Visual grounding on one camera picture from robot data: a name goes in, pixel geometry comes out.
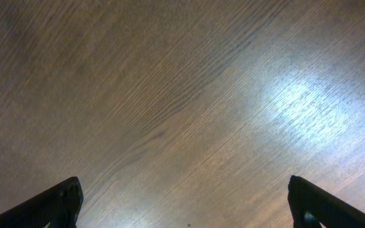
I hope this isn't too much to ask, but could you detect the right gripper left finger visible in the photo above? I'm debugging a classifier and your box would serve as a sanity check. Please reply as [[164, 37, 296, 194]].
[[0, 177, 84, 228]]

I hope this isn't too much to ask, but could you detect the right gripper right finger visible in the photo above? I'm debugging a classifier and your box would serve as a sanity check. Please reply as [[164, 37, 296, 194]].
[[288, 175, 365, 228]]

